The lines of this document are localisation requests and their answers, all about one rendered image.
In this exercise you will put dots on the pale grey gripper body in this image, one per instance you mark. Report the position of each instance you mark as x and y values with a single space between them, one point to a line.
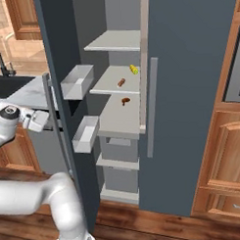
39 120

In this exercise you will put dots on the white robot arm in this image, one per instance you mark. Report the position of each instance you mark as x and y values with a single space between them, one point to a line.
61 199

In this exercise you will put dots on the wooden base cupboard door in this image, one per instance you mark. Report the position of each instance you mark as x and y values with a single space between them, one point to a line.
18 151

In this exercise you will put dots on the grey freezer door bin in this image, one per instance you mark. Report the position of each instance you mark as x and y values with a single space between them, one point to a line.
85 136
75 86

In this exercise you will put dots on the grey freezer shelf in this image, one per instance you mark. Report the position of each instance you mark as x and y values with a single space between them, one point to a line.
117 40
122 122
115 76

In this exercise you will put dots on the dark grey freezer door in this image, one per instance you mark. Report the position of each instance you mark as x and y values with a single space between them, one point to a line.
58 36

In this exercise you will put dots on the grey freezer drawer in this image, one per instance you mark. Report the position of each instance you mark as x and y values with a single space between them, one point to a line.
119 184
119 153

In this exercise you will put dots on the reddish brown food piece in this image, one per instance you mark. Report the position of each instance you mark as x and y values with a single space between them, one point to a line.
125 100

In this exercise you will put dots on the yellow food item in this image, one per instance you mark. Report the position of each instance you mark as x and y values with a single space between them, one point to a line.
134 69

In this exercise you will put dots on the grey freezer interior body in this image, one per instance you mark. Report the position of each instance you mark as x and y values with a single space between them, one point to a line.
121 14

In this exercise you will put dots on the dark grey fridge door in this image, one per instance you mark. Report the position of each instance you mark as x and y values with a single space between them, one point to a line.
192 90

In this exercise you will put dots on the grey dishwasher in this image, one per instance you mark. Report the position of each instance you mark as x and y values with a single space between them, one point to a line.
48 150

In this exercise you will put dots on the black sink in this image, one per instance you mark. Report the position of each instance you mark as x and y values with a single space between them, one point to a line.
8 86

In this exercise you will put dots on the black tap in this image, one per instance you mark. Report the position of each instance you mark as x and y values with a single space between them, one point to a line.
1 62

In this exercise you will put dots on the tall wooden cupboard unit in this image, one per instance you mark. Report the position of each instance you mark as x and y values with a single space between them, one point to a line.
224 138

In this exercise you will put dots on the grey built-in oven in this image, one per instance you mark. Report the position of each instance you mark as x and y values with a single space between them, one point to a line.
236 72

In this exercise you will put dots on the wooden drawer front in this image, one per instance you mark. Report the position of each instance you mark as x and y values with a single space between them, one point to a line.
226 203

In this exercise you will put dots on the wooden wall cupboard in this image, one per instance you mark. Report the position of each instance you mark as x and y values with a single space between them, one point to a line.
25 17

